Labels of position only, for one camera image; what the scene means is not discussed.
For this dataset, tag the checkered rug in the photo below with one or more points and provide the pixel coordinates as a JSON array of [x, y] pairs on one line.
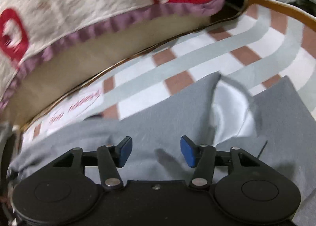
[[197, 50]]

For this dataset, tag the white quilt with red bears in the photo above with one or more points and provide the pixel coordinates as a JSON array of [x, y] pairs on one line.
[[74, 6]]

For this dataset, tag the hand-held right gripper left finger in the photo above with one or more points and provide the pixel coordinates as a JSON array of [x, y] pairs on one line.
[[126, 150]]

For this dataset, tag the grey garment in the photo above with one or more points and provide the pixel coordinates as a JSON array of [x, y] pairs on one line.
[[153, 122]]

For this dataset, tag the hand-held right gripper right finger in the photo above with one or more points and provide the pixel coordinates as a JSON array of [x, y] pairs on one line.
[[187, 152]]

